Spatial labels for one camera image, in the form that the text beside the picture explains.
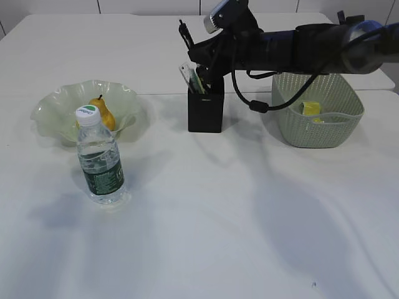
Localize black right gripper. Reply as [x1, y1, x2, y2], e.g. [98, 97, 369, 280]
[187, 27, 249, 93]

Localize yellow utility knife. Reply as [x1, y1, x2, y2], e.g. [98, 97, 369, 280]
[198, 76, 210, 93]

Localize teal utility knife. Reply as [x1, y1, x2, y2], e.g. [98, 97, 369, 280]
[190, 69, 204, 94]

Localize clear plastic ruler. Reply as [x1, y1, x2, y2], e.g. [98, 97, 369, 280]
[179, 62, 196, 93]

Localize blue black pen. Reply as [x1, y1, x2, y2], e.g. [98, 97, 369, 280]
[178, 19, 195, 50]

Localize yellow pear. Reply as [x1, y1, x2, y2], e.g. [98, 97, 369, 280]
[84, 95, 115, 131]

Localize clear plastic water bottle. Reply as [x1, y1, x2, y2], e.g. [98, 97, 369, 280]
[75, 105, 125, 204]

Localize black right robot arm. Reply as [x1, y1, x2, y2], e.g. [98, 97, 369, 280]
[188, 9, 398, 81]

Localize black square pen holder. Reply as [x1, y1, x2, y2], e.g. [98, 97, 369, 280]
[187, 90, 224, 133]

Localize green woven plastic basket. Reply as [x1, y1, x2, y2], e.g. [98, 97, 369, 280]
[277, 74, 365, 148]

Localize green wavy glass plate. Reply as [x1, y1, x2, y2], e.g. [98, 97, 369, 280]
[31, 80, 140, 143]

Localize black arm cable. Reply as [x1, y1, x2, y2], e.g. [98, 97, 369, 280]
[230, 26, 384, 113]

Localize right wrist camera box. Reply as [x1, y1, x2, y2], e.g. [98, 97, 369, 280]
[203, 0, 258, 34]

